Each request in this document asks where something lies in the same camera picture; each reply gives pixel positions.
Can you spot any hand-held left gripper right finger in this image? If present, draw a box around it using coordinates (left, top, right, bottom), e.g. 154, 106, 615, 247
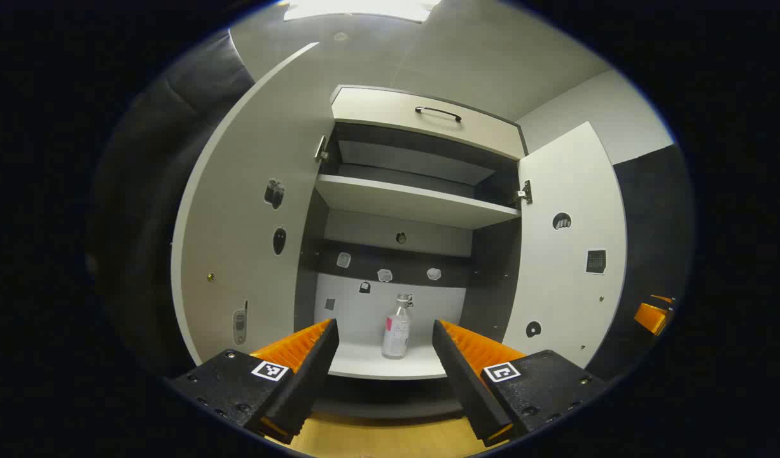
431, 318, 610, 448

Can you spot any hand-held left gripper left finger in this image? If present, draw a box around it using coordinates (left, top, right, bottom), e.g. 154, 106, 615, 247
164, 318, 341, 446

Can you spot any white cabinet door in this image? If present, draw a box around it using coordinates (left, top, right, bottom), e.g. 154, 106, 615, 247
171, 42, 337, 366
501, 121, 628, 370

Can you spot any clear glass bottle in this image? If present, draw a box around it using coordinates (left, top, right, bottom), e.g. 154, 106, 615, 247
382, 293, 415, 360

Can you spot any white and grey cabinet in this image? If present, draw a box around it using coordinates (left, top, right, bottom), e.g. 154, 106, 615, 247
293, 85, 529, 420

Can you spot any white cabinet shelf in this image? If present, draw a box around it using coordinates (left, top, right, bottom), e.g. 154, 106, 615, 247
315, 174, 522, 230

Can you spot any white cabinet drawer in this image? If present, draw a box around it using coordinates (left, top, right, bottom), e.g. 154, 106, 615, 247
330, 86, 526, 161

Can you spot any ceiling light panel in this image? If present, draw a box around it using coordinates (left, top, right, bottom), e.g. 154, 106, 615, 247
283, 0, 442, 24

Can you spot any black drawer handle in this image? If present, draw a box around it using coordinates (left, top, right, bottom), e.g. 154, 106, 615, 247
415, 106, 463, 123

